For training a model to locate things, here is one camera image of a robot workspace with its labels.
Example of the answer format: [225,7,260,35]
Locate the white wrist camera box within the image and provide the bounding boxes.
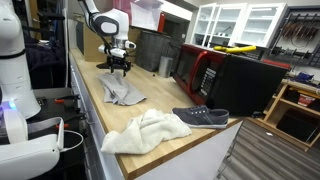
[98,45,127,58]

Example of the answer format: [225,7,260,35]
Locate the grey towel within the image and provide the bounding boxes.
[99,72,146,106]

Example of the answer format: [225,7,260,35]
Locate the white glass-door cabinet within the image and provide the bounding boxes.
[190,3,287,48]

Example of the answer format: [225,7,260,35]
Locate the white fluffy towel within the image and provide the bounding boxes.
[101,109,192,154]

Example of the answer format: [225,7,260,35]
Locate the grey metal cylinder cup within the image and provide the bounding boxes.
[158,56,173,78]

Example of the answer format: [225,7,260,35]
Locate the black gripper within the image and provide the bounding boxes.
[107,56,131,77]

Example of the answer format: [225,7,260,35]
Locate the white cable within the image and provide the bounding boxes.
[59,129,85,154]

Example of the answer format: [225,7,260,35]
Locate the orange handled clamp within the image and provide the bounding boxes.
[54,95,80,103]

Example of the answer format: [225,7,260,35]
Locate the red and black microwave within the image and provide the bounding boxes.
[173,44,287,116]

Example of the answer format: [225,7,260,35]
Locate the wooden shelf unit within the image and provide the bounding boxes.
[253,80,320,151]

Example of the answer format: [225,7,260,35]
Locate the yellow handled tool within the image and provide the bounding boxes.
[213,46,256,53]

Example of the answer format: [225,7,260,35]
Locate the large cardboard box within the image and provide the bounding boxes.
[75,16,141,62]

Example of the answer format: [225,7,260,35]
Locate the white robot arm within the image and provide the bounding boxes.
[77,0,136,76]

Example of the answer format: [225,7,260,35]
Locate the grey canvas sneaker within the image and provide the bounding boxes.
[172,105,229,129]

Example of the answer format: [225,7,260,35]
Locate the black pegboard tool rack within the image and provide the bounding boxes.
[268,5,320,68]

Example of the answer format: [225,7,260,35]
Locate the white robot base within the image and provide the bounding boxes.
[0,0,64,180]

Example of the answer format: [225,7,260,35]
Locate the dark grey felt bin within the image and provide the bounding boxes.
[135,31,181,72]

